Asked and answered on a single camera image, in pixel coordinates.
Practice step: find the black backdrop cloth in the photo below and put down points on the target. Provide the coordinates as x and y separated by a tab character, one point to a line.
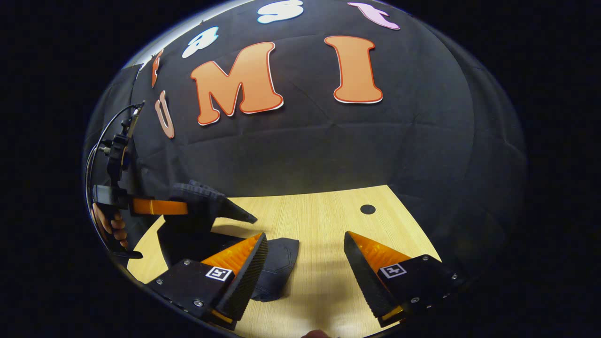
328	141

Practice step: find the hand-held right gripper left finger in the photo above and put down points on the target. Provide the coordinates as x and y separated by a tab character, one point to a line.
246	277

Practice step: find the dark grey jeans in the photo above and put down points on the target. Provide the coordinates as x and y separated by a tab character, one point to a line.
281	263

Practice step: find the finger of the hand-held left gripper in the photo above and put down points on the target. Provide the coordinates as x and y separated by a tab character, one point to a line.
197	191
159	206

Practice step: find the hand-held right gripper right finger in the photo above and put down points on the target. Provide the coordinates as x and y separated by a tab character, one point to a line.
364	277

